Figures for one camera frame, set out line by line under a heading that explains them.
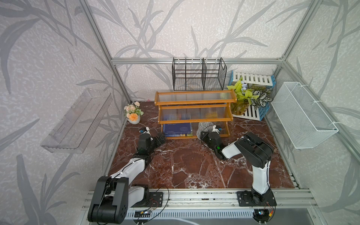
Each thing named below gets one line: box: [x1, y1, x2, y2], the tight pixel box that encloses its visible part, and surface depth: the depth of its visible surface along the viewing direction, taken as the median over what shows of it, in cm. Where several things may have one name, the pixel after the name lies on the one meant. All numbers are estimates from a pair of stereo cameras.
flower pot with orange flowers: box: [124, 101, 144, 125], surface depth 101 cm
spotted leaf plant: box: [250, 88, 273, 111], surface depth 90 cm
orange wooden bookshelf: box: [154, 89, 238, 140], surface depth 101 cm
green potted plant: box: [226, 76, 260, 116], surface depth 94 cm
